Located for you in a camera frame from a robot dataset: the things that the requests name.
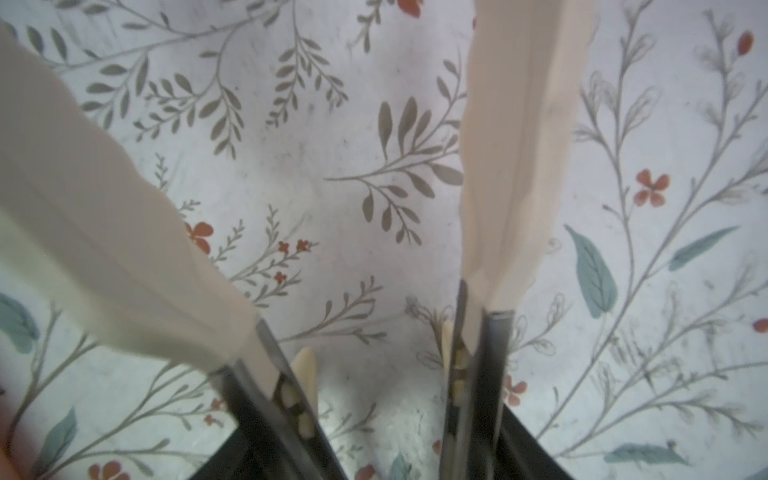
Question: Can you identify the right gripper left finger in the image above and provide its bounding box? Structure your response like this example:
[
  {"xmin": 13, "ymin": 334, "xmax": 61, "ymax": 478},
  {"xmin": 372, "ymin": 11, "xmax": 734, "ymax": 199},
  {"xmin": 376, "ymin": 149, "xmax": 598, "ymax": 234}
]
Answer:
[{"xmin": 1, "ymin": 32, "xmax": 344, "ymax": 479}]

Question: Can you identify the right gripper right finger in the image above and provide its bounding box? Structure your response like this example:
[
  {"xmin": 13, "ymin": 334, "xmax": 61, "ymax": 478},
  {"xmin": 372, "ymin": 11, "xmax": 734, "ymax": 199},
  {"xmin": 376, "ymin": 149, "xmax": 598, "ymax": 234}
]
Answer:
[{"xmin": 438, "ymin": 1, "xmax": 597, "ymax": 479}]

